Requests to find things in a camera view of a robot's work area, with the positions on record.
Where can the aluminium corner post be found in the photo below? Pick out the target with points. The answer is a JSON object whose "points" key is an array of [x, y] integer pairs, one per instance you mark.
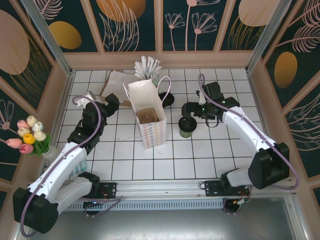
{"points": [[270, 30], [44, 30]]}

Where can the black coffee cup lid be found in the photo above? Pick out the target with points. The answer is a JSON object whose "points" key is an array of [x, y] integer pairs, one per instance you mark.
{"points": [[187, 123]]}

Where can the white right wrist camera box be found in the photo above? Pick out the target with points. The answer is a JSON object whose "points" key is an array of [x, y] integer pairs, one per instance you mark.
{"points": [[201, 97]]}

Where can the brown pulp cup carrier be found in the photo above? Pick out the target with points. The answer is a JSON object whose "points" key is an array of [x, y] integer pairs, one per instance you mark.
{"points": [[147, 116]]}

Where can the stack of brown napkins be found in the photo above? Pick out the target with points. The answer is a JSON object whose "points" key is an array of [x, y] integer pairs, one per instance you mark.
{"points": [[106, 85]]}

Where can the green paper coffee cup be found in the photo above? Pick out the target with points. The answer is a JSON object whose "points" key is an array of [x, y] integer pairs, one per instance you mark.
{"points": [[187, 133]]}

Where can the artificial tulip bouquet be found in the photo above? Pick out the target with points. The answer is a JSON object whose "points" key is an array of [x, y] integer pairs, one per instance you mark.
{"points": [[27, 137]]}

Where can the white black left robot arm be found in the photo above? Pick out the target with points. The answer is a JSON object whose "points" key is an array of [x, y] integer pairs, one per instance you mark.
{"points": [[60, 170]]}

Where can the bundle of paper-wrapped straws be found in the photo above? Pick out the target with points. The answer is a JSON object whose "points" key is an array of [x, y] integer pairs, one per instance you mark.
{"points": [[147, 68]]}

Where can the aluminium rail frame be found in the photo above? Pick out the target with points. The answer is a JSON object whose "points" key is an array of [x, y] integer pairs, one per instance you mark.
{"points": [[160, 187]]}

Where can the white paper napkin stack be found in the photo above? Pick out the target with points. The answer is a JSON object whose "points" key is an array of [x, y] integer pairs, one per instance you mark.
{"points": [[117, 82]]}

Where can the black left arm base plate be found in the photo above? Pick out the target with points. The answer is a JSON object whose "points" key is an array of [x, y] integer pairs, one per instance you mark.
{"points": [[110, 190]]}

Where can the white printed paper bag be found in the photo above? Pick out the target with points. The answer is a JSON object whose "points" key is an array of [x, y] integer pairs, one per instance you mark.
{"points": [[152, 135]]}

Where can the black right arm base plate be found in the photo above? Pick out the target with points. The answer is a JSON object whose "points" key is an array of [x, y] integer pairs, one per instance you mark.
{"points": [[212, 188]]}

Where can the green straw holder cup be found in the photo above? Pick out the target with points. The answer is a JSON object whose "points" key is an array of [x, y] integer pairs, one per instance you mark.
{"points": [[155, 82]]}

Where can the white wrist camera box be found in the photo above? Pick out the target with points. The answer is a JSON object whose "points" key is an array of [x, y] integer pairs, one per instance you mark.
{"points": [[85, 98], [201, 97]]}

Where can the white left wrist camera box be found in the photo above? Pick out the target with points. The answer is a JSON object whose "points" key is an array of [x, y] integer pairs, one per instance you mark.
{"points": [[85, 98]]}

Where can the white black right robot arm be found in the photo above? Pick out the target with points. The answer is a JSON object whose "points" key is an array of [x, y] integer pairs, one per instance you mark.
{"points": [[250, 130]]}

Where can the white ribbed vase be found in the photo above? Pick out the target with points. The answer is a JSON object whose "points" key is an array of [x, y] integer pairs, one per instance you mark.
{"points": [[51, 153]]}

